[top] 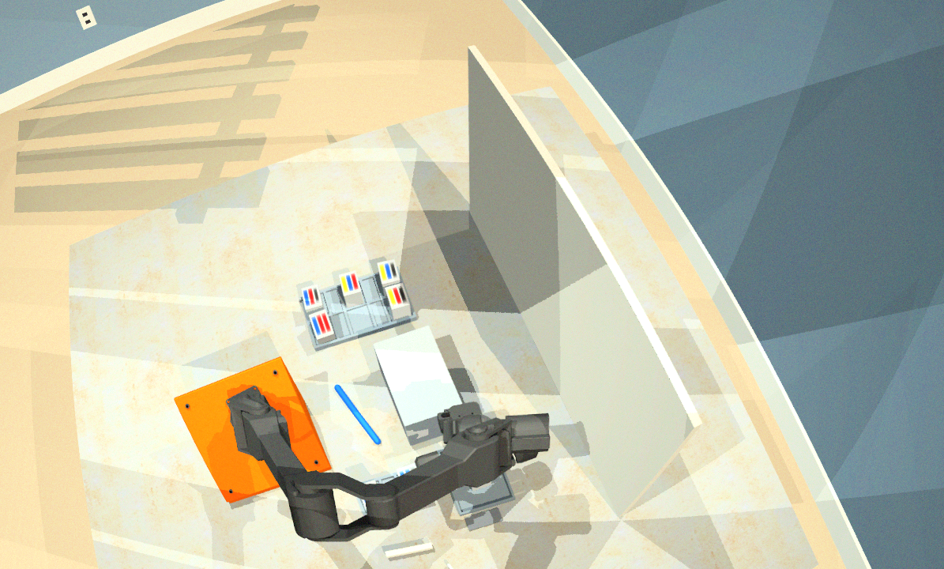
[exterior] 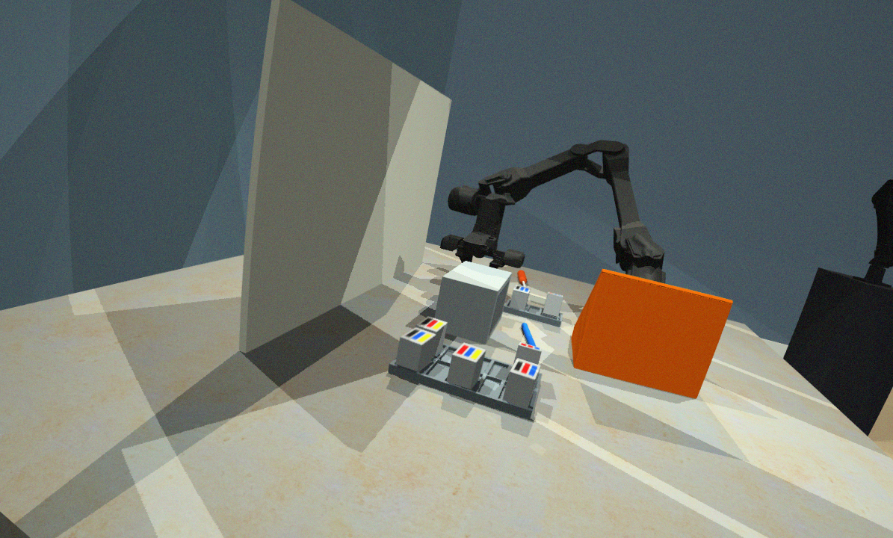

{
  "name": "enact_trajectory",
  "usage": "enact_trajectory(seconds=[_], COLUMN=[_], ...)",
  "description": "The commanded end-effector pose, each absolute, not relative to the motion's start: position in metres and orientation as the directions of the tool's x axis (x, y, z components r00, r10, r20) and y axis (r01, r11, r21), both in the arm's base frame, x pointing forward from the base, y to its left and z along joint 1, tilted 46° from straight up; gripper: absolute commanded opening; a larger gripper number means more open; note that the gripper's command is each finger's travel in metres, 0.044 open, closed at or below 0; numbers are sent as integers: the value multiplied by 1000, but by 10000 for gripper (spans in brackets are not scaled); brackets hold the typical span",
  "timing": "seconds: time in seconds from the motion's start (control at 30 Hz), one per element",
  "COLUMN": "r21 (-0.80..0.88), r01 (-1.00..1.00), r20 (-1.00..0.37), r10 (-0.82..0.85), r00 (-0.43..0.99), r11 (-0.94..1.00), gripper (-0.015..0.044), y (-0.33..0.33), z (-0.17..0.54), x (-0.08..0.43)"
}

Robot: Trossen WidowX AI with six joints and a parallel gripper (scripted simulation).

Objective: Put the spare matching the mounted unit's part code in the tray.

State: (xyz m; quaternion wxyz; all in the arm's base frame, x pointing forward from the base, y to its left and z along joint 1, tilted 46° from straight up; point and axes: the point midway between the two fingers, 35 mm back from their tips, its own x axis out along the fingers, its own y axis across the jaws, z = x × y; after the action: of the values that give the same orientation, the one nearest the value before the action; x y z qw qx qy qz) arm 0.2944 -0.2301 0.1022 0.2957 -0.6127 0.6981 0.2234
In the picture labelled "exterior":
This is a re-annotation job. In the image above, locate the white flat panel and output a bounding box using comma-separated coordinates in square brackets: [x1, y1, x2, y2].
[239, 0, 452, 353]

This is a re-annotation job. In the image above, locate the blue rod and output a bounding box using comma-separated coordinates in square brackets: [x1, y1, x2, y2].
[521, 323, 536, 347]

